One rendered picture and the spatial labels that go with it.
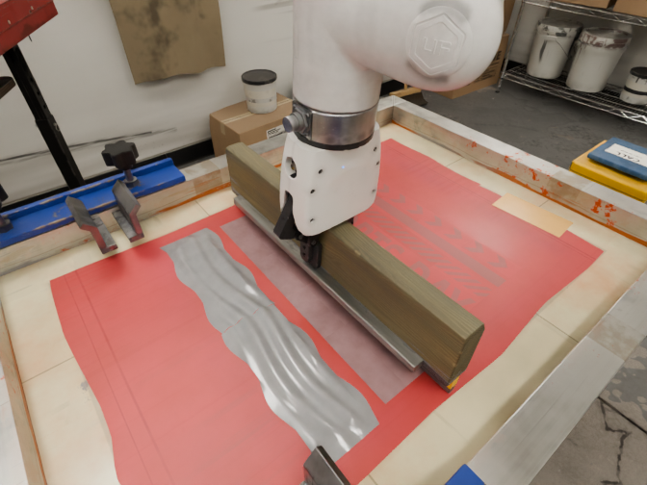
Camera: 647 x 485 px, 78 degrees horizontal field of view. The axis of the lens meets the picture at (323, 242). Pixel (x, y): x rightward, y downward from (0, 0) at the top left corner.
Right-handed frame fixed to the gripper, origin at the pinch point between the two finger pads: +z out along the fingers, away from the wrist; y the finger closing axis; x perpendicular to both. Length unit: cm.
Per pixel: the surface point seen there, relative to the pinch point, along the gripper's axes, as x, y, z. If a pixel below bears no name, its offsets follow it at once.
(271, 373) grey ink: -8.1, -13.0, 4.5
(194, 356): -1.1, -18.0, 5.8
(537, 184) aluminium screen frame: -7.2, 38.1, 2.9
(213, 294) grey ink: 4.8, -12.7, 5.5
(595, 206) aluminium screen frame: -15.9, 38.0, 1.5
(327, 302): -4.3, -2.4, 5.3
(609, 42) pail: 75, 311, 51
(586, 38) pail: 90, 310, 52
